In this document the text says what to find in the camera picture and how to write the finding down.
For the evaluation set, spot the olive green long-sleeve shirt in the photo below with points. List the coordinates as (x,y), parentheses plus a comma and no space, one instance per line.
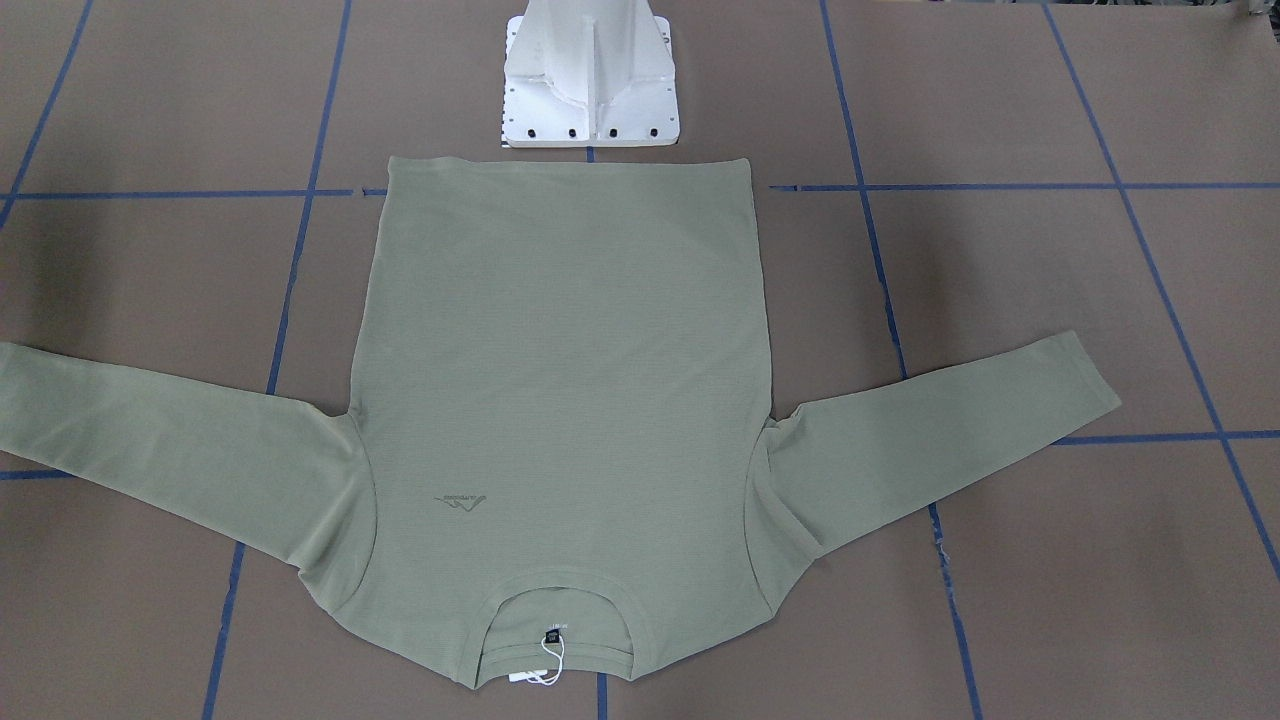
(559,452)

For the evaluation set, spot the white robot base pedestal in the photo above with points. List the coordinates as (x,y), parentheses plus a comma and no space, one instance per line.
(589,75)

